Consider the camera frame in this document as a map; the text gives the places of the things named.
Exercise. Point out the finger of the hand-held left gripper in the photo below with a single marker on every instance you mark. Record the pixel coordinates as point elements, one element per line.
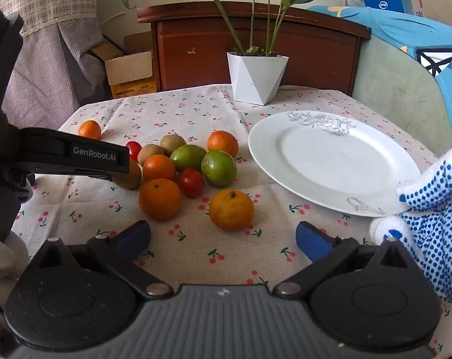
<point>80,153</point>

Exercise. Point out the brown kiwi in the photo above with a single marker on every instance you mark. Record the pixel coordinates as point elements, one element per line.
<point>130,183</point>
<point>150,152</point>
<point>172,143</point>

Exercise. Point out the potted plant in white pot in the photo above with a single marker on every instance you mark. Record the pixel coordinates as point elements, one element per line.
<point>255,78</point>

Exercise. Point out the blue printed blanket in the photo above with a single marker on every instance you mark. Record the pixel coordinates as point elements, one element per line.
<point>398,30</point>

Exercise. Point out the small mandarin orange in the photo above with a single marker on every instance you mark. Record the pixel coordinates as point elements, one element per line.
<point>90,129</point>

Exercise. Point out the white floral plate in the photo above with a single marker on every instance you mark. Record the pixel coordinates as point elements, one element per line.
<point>323,157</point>

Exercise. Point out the open cardboard box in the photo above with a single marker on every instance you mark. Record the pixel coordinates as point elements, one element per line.
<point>130,71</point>

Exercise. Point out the round green jujube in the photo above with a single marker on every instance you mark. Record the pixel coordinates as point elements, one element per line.
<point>218,168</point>

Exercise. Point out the lilac checked cloth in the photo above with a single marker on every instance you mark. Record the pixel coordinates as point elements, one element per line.
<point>50,71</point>

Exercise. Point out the red cherry tomato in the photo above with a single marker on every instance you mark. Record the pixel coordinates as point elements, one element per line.
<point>135,150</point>
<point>191,182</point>

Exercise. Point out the person's left hand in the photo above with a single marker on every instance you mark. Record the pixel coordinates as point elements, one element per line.
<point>5,256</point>

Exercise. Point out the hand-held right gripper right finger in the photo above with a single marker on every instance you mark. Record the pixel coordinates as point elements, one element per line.
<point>312,242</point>

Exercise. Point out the mandarin orange with stem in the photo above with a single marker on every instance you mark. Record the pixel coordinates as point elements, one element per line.
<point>231,210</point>

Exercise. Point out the cherry print tablecloth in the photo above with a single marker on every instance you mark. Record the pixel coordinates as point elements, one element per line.
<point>211,108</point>

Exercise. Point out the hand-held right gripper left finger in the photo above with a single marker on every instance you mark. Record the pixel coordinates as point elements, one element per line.
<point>132,237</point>

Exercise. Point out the green small mango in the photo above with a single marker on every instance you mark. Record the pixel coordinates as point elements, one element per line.
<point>188,157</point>

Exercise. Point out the grey green sofa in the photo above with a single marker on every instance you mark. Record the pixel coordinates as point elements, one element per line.
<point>390,93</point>

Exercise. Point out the brown wooden cabinet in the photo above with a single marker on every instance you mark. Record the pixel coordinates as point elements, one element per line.
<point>196,45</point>

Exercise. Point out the person's right hand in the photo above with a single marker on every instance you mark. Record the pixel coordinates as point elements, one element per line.
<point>443,209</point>

